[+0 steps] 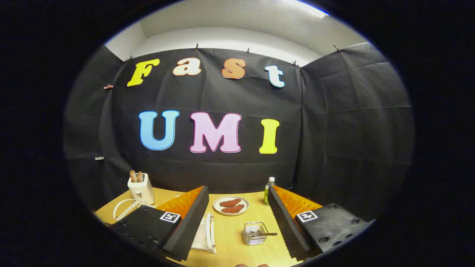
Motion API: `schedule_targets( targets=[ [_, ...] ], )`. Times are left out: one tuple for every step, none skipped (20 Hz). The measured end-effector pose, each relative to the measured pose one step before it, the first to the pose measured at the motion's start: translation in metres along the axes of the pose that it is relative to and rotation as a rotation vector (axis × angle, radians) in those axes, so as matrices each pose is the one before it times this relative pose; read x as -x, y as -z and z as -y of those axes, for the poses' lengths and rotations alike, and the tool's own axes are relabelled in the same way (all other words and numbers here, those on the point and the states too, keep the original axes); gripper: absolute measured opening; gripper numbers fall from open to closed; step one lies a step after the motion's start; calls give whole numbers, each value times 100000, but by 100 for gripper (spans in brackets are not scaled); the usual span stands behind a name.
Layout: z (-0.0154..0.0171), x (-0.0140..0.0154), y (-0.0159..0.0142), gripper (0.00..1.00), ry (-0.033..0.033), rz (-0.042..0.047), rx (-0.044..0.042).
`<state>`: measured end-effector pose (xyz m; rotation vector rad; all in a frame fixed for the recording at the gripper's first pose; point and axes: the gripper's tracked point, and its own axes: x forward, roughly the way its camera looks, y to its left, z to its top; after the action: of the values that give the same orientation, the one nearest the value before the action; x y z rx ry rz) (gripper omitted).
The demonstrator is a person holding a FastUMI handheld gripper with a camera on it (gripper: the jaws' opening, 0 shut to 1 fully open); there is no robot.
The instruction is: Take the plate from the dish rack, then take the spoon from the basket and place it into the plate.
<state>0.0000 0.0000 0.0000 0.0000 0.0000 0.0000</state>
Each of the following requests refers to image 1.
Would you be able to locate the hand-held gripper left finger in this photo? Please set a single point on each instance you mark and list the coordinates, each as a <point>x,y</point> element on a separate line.
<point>189,230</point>

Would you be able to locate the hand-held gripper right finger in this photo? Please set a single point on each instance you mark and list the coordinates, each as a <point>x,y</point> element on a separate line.
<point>287,230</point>

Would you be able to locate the white round plate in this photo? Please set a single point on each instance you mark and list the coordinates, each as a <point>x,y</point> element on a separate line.
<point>219,210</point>

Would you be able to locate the white drip tray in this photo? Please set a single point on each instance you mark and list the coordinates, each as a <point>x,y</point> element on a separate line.
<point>200,237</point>

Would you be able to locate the green label drink bottle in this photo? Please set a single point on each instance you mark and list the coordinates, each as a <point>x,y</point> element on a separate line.
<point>268,194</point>

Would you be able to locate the brown meat piece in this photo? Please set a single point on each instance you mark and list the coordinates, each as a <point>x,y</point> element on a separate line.
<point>233,209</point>
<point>230,203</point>

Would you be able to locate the white toaster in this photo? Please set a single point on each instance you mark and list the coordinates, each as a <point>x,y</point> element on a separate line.
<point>143,193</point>

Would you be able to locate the toasted bread slice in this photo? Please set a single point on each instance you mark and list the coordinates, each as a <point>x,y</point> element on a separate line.
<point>132,176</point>
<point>140,176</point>

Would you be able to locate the black backdrop cloth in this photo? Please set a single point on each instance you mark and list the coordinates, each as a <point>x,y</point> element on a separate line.
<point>334,148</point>

